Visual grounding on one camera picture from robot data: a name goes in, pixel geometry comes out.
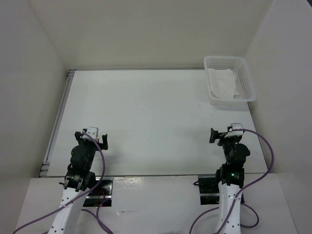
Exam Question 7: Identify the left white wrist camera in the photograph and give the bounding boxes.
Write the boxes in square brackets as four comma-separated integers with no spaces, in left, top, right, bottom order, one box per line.
[82,127,98,140]

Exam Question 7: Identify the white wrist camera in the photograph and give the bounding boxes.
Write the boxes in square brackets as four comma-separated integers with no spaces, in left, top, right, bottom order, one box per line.
[225,123,244,137]
[82,127,98,140]

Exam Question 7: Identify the white perforated plastic basket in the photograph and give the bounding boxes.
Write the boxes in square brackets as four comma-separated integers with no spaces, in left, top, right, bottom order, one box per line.
[204,56,256,105]

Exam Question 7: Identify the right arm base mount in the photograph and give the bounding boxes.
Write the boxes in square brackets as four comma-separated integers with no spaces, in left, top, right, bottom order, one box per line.
[194,174,244,205]

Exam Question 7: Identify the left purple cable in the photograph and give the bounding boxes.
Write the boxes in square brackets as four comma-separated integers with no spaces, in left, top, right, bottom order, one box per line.
[12,133,113,234]

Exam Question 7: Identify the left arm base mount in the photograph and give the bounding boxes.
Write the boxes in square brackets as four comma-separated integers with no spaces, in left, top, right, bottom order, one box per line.
[83,177,114,207]

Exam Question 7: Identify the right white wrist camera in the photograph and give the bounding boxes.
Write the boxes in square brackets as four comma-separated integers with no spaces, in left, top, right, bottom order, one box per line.
[225,123,244,137]

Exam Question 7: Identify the white pleated skirt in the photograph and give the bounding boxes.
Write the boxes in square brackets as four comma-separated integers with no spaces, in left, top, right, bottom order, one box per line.
[208,68,239,99]

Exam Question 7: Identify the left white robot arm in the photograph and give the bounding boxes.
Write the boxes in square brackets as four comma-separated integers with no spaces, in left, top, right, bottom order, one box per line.
[48,127,108,234]

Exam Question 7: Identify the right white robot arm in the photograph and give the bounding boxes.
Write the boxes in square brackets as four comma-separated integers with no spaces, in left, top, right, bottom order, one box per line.
[209,123,250,234]

